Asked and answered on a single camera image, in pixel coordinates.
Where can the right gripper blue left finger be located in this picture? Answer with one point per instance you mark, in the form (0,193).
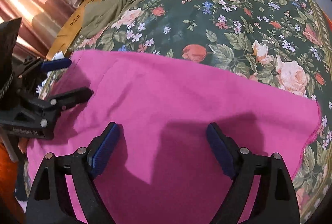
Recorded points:
(100,149)

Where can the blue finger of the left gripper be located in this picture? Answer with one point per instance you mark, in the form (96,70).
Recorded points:
(70,99)
(54,65)

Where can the floral bed cover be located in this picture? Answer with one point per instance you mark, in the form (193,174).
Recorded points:
(281,43)

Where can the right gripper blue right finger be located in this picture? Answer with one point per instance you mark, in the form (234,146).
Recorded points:
(225,150)

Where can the olive green garment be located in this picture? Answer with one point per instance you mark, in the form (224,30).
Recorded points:
(97,15)

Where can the pink striped curtain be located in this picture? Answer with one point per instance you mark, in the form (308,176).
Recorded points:
(41,22)

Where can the pink pants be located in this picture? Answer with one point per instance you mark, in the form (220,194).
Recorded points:
(163,170)

